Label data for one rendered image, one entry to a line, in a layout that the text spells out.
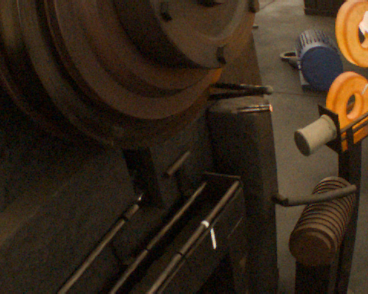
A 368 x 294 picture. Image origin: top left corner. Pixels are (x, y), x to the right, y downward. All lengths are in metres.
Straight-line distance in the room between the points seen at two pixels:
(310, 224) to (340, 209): 0.10
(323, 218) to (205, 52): 0.58
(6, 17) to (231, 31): 0.29
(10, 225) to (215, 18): 0.36
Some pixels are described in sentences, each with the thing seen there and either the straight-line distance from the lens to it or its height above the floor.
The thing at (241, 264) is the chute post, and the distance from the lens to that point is 0.91.
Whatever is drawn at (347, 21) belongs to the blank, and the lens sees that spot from 0.92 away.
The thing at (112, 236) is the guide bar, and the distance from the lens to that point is 0.70.
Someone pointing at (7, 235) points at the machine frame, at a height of 0.87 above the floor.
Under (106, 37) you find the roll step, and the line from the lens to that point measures 0.47.
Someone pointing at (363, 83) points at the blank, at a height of 0.75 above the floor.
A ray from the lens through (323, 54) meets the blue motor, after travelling 2.72.
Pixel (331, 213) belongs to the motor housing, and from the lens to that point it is 1.04.
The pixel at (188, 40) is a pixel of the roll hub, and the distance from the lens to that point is 0.50.
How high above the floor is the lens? 1.17
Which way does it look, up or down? 28 degrees down
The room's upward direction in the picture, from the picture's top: 12 degrees counter-clockwise
